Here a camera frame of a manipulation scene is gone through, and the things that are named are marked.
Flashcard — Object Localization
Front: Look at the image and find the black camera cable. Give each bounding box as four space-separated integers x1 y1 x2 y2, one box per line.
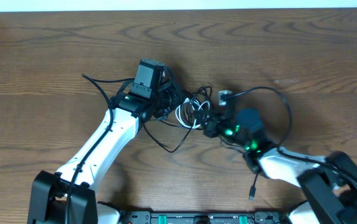
223 86 357 206
64 73 135 224

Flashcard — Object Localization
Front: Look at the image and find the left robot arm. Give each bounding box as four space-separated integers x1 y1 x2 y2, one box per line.
27 58 184 223

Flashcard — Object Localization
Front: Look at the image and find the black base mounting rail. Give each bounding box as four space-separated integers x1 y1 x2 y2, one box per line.
117 210 290 224

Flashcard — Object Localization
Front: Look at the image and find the black USB cable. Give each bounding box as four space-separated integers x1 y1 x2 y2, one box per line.
142 85 260 202

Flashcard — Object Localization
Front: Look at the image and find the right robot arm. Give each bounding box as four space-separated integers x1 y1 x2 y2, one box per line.
194 109 357 223

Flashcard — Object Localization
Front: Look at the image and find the black left camera cable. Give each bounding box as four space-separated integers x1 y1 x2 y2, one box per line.
64 73 135 224

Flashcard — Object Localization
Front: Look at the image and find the black right camera cable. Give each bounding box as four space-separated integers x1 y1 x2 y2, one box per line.
223 86 357 206

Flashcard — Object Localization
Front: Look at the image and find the white USB cable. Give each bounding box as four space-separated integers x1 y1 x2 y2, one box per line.
174 96 212 129

